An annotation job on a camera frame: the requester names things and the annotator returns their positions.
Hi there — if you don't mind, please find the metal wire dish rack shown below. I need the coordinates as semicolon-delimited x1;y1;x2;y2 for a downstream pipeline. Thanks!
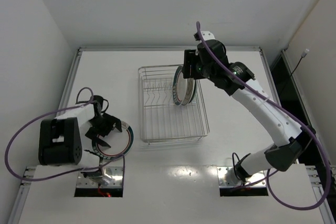
138;65;209;144

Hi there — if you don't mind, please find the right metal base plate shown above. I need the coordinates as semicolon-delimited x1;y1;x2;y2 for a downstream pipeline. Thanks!
217;166;266;189

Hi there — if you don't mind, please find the green red rimmed plate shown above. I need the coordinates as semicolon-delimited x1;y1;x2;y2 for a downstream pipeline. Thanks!
172;66;187;106
92;121;134;160

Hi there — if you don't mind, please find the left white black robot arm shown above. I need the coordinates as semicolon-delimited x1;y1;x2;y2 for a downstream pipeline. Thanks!
34;95;122;182

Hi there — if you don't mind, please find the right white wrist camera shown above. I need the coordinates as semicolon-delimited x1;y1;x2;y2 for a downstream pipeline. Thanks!
194;31;215;41

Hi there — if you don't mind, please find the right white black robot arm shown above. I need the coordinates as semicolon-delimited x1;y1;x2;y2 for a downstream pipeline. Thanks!
182;39;311;186

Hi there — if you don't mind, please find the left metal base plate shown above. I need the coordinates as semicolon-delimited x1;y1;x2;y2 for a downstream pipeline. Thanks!
76;166;124;189

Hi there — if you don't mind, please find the metal base plate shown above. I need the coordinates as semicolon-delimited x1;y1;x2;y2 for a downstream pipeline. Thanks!
217;166;266;189
76;166;124;189

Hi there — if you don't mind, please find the black cable white connector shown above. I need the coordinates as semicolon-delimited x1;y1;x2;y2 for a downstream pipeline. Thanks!
289;48;310;78

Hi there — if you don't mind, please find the white grey rimmed plate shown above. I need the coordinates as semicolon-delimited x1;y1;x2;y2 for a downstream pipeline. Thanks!
182;78;197;105

